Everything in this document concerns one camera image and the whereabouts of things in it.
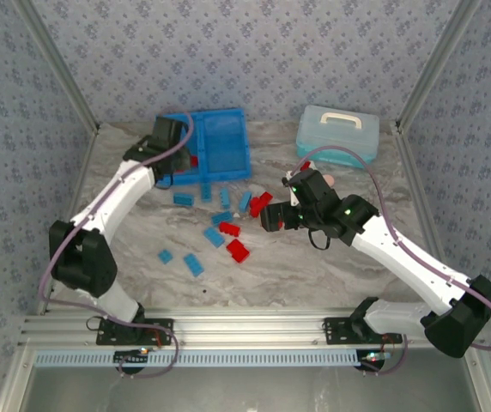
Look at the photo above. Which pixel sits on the red lego brick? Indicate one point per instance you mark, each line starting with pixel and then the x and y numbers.
pixel 266 197
pixel 255 208
pixel 238 250
pixel 229 229
pixel 194 161

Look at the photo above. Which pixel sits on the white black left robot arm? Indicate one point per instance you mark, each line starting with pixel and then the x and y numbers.
pixel 116 201

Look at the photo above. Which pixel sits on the pink rounded object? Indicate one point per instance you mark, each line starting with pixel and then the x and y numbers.
pixel 329 179

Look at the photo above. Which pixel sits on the blue divided plastic bin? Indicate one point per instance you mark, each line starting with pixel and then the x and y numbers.
pixel 224 146

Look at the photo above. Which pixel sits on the small blue lego brick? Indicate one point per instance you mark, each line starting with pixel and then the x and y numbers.
pixel 165 256

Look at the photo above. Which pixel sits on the small black electronics board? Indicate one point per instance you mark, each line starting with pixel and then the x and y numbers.
pixel 136 355
pixel 374 357

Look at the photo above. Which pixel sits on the aluminium side rail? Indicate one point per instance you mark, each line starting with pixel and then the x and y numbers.
pixel 417 193
pixel 83 171

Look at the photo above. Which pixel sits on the wide aluminium base rail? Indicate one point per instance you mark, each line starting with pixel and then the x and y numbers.
pixel 245 330

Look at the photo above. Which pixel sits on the aluminium frame post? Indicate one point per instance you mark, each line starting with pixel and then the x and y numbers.
pixel 435 64
pixel 58 64

